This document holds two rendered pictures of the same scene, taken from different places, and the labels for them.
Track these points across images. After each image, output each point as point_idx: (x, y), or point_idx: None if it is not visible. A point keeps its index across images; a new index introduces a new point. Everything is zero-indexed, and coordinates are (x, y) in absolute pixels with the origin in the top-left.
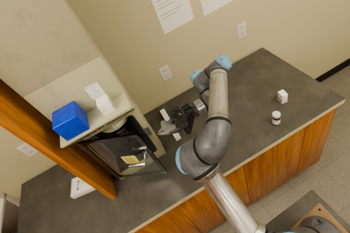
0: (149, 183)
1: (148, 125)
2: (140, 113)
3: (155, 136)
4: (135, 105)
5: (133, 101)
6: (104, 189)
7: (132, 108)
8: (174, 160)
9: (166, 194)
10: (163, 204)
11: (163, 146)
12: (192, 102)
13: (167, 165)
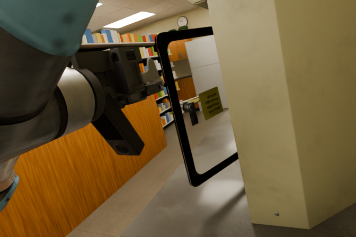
0: (218, 181)
1: (234, 96)
2: (245, 55)
3: (251, 153)
4: (249, 23)
5: (267, 14)
6: None
7: None
8: (215, 226)
9: (176, 191)
10: (172, 184)
11: (277, 227)
12: (72, 68)
13: (220, 212)
